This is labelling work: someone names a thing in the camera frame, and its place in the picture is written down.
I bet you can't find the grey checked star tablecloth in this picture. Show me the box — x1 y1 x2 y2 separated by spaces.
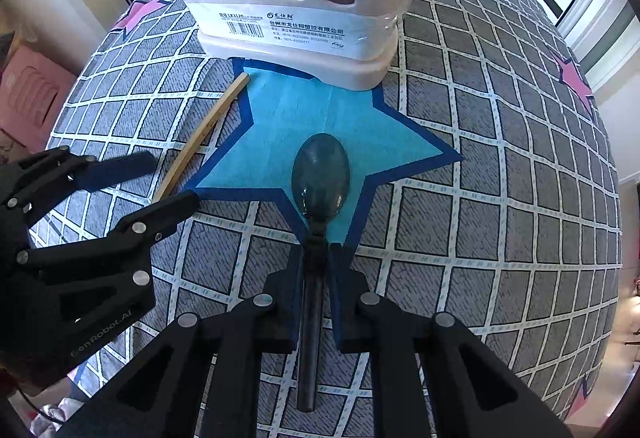
32 0 622 437

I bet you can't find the pink plastic stool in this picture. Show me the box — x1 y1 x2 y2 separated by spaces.
1 46 76 153

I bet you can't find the plain wooden chopstick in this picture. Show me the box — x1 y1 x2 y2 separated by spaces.
153 72 250 202

